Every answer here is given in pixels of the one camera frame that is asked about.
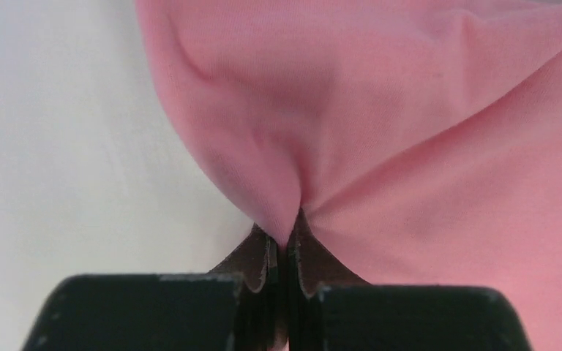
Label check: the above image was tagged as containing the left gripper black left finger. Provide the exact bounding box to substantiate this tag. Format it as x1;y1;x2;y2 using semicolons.
23;227;279;350

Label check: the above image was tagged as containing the pink t-shirt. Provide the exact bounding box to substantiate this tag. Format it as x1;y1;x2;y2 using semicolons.
136;1;562;350

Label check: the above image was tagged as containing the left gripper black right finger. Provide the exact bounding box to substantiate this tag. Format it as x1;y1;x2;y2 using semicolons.
287;213;531;351

